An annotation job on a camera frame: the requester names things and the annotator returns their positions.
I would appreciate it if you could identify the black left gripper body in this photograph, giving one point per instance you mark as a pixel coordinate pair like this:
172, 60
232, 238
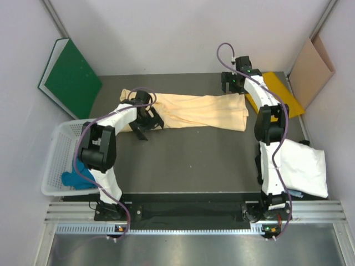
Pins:
146, 122

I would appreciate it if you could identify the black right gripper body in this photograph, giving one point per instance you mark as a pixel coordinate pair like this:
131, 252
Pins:
234, 88

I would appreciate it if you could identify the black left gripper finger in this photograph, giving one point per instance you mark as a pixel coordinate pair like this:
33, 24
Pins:
138, 133
155, 119

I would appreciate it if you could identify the cream yellow t shirt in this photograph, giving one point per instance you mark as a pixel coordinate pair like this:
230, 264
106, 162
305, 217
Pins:
226, 111

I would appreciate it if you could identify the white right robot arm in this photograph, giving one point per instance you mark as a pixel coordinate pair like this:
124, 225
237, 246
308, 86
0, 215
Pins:
270, 128

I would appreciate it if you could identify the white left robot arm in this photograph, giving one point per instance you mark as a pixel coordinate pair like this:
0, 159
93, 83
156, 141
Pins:
96, 147

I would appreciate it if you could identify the yellow plastic folder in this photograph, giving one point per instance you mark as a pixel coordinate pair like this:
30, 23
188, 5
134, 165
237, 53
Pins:
283, 94

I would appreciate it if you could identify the blue t shirt in basket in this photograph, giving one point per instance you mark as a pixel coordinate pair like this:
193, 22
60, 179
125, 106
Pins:
73, 179

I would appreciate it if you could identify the green binder folder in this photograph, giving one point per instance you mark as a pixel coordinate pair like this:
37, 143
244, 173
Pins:
69, 80

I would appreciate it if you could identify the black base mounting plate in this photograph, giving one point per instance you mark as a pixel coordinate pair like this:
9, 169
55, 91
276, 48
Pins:
188, 212

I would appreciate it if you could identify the white plastic basket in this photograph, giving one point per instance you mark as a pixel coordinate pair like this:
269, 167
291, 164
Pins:
60, 159

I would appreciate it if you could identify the beige cardboard folder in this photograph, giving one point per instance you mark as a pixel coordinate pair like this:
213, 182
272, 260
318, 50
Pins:
311, 72

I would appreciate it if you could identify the white folded t shirt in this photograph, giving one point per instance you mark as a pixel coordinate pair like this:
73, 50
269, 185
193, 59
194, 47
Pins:
299, 168

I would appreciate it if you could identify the aluminium frame rail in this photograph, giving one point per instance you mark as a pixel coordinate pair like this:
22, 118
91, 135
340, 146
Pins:
303, 212

